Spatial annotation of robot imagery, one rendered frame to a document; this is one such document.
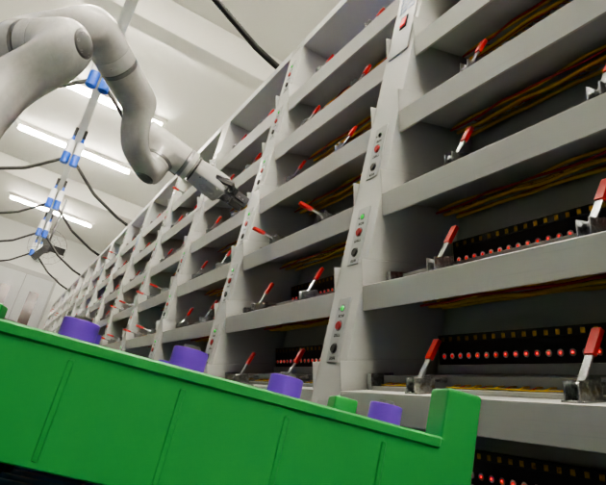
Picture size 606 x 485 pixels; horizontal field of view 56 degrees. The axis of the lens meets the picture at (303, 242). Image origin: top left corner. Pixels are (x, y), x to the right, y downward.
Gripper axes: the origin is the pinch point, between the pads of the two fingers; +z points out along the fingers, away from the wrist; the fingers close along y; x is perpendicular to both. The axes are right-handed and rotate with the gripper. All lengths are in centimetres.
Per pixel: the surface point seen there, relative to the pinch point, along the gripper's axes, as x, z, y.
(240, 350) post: -33.0, 25.3, -10.7
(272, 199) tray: 7.4, 8.6, -0.9
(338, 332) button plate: -36, 18, 55
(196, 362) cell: -64, -20, 117
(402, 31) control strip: 32, 1, 55
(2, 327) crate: -67, -28, 117
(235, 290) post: -18.9, 14.9, -10.7
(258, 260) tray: -11.5, 13.4, 0.6
